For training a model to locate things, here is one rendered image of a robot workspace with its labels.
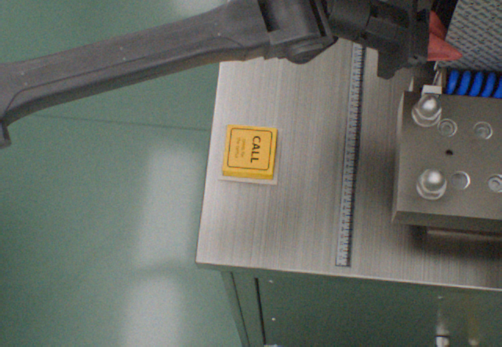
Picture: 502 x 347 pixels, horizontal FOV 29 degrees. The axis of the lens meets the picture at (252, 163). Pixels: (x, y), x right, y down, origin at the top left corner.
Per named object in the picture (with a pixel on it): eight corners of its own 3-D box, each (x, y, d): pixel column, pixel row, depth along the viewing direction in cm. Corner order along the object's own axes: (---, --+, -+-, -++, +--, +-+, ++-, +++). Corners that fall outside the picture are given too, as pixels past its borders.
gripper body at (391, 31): (388, 82, 119) (338, 65, 115) (393, 8, 122) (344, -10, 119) (421, 65, 113) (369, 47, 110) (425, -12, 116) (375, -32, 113)
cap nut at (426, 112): (412, 99, 123) (416, 85, 119) (441, 101, 123) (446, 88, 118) (410, 126, 122) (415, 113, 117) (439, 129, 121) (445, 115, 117)
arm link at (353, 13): (327, 13, 108) (329, -30, 110) (295, 38, 114) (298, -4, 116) (377, 31, 111) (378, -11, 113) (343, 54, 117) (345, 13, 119)
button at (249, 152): (228, 129, 136) (227, 122, 134) (278, 133, 136) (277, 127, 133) (223, 176, 134) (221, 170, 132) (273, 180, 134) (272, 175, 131)
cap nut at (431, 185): (416, 170, 120) (421, 158, 116) (445, 173, 120) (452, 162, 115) (415, 199, 119) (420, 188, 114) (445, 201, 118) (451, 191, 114)
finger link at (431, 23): (440, 96, 122) (380, 75, 118) (442, 45, 125) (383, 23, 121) (476, 79, 117) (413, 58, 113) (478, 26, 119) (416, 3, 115)
